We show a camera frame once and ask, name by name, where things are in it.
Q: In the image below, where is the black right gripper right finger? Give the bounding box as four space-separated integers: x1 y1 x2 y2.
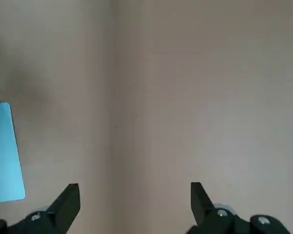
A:
187 182 293 234

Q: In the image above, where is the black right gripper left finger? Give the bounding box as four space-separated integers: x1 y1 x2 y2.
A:
0 183 81 234

